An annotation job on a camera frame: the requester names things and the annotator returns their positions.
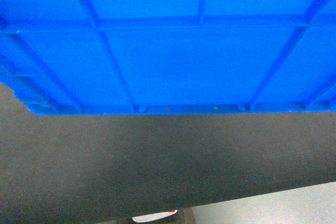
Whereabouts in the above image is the white object under table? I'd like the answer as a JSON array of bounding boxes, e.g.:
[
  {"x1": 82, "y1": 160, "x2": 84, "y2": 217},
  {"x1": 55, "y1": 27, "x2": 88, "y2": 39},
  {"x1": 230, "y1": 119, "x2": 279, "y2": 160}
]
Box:
[{"x1": 131, "y1": 209, "x2": 178, "y2": 223}]

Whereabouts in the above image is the blue plastic crate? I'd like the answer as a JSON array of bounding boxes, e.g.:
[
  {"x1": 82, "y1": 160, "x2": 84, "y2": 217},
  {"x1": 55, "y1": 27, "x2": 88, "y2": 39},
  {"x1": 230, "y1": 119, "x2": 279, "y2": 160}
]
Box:
[{"x1": 1, "y1": 0, "x2": 335, "y2": 115}]

